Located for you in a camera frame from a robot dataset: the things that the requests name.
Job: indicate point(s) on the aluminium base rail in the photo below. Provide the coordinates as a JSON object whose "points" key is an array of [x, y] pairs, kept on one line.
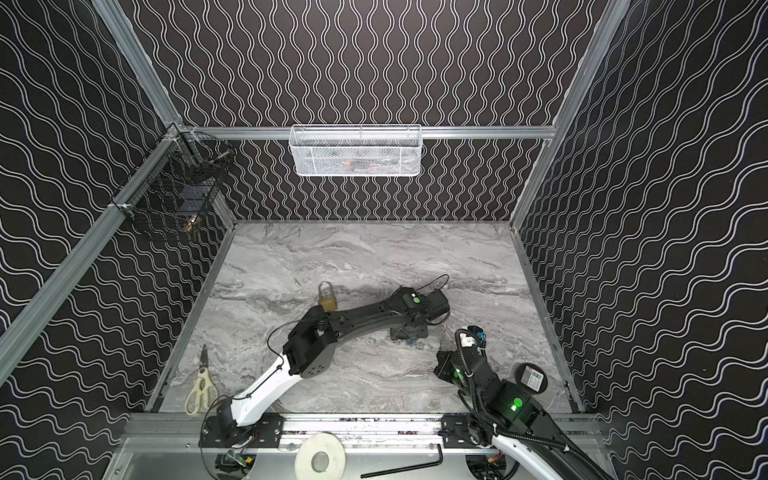
{"points": [[284, 433]]}

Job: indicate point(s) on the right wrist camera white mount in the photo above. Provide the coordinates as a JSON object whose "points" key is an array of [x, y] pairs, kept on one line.
{"points": [[471, 336]]}

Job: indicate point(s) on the beige handled scissors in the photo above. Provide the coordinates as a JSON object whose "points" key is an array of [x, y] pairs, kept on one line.
{"points": [[203, 391]]}

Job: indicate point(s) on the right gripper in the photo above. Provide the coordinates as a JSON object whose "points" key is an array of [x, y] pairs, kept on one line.
{"points": [[447, 366]]}

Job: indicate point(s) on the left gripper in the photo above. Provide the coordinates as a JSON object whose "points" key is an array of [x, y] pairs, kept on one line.
{"points": [[411, 330]]}

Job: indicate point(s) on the brass padlock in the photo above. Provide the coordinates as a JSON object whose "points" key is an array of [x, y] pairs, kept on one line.
{"points": [[326, 296]]}

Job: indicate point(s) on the white mesh wall basket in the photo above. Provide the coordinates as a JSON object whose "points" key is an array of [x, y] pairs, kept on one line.
{"points": [[357, 150]]}

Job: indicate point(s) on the white tape roll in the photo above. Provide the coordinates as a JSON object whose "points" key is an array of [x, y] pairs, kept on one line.
{"points": [[320, 457]]}

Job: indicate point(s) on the black wire wall basket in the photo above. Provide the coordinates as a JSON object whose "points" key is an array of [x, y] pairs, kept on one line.
{"points": [[176, 203]]}

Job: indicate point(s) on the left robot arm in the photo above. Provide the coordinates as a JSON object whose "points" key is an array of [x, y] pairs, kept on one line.
{"points": [[312, 342]]}

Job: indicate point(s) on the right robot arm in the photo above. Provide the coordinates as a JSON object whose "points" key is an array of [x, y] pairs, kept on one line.
{"points": [[504, 415]]}

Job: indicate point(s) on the black hex key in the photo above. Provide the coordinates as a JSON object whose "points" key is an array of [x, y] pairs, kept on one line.
{"points": [[408, 468]]}

